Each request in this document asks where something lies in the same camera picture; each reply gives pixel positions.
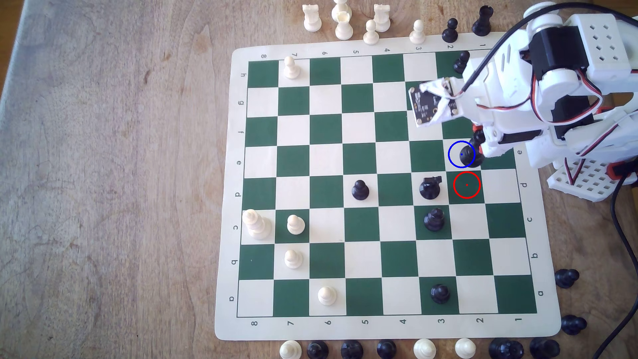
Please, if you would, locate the tall white chess piece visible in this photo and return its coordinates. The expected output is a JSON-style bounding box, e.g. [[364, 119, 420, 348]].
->
[[242, 209, 272, 240], [332, 0, 353, 23]]

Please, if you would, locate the green white chess board mat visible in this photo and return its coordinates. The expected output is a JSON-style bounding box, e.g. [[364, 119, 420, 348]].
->
[[214, 31, 562, 342]]

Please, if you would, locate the wide black chess piece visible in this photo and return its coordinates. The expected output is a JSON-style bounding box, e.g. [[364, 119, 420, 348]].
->
[[529, 337, 561, 359], [488, 338, 525, 359]]

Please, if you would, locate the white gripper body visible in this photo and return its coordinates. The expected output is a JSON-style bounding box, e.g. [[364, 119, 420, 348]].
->
[[451, 27, 545, 150]]

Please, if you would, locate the black pawn c3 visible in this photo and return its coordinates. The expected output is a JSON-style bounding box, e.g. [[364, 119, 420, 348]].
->
[[424, 208, 446, 232]]

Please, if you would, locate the black camera cable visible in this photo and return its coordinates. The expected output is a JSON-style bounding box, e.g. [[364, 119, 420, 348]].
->
[[461, 1, 638, 96]]

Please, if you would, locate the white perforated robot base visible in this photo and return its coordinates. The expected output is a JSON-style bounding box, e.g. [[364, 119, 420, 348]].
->
[[547, 158, 633, 203]]

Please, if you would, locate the tall black chess piece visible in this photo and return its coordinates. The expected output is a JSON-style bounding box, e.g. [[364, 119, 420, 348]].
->
[[458, 131, 486, 168]]

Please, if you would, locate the black power cable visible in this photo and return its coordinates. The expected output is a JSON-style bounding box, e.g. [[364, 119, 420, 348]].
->
[[593, 170, 638, 359]]

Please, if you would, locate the black chess knight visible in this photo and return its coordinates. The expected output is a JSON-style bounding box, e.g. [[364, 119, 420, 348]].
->
[[419, 176, 443, 200]]

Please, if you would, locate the red black plug connector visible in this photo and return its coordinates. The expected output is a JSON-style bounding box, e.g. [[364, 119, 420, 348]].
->
[[607, 161, 632, 181]]

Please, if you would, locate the gripper camera circuit board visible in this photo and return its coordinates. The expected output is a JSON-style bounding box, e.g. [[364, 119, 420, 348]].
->
[[408, 77, 460, 126]]

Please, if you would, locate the white chess rook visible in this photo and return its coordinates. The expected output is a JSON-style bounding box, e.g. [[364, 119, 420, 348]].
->
[[335, 12, 354, 41], [302, 4, 323, 33], [373, 4, 392, 33]]

